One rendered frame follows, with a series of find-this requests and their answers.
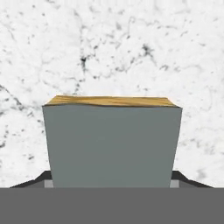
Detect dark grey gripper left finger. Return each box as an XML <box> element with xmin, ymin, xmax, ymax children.
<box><xmin>9</xmin><ymin>170</ymin><xmax>54</xmax><ymax>189</ymax></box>

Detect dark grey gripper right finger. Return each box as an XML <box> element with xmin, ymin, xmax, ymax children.
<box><xmin>169</xmin><ymin>170</ymin><xmax>214</xmax><ymax>189</ymax></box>

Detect grey sponge with yellow face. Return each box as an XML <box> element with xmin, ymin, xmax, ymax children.
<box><xmin>41</xmin><ymin>94</ymin><xmax>184</xmax><ymax>189</ymax></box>

